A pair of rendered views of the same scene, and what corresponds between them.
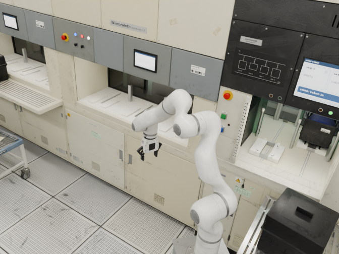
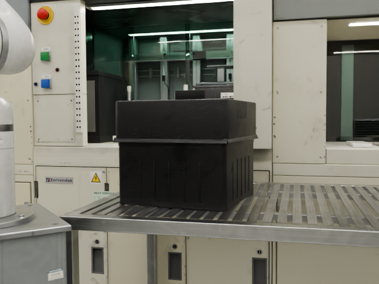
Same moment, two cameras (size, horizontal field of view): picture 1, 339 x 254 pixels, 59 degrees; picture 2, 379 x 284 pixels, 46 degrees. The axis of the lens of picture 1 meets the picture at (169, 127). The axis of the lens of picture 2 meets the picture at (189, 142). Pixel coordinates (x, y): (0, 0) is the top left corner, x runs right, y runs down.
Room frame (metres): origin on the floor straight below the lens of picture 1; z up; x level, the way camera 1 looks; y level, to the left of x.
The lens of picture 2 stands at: (0.00, -0.40, 0.97)
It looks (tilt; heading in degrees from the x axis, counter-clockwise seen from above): 3 degrees down; 344
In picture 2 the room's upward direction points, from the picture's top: straight up
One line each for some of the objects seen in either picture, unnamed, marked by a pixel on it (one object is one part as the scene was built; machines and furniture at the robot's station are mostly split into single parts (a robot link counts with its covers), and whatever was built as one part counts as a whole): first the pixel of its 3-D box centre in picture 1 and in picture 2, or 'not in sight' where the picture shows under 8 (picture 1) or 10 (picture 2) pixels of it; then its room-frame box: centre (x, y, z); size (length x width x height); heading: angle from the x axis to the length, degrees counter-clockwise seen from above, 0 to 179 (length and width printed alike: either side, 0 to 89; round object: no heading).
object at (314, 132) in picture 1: (320, 124); (221, 99); (2.00, -1.13, 1.06); 0.24 x 0.20 x 0.32; 61
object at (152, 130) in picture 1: (150, 121); not in sight; (1.48, 0.11, 1.26); 0.09 x 0.08 x 0.13; 126
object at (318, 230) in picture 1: (301, 218); (190, 115); (1.12, -0.72, 0.98); 0.29 x 0.29 x 0.13; 53
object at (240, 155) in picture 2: (294, 235); (190, 165); (1.12, -0.72, 0.85); 0.28 x 0.28 x 0.17; 53
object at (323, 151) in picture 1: (313, 142); not in sight; (2.00, -1.13, 0.89); 0.22 x 0.21 x 0.04; 151
